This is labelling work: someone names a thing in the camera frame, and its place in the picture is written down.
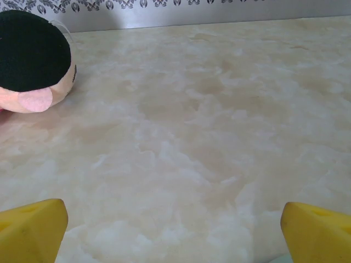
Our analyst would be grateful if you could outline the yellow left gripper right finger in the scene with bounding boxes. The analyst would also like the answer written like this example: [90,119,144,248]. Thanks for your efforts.
[280,202,351,263]

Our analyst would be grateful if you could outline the plush doll with black hat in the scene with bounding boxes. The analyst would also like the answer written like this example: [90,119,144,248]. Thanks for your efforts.
[0,10,77,113]

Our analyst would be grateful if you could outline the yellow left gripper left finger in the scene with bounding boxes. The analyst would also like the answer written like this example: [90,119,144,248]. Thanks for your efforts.
[0,198,69,263]

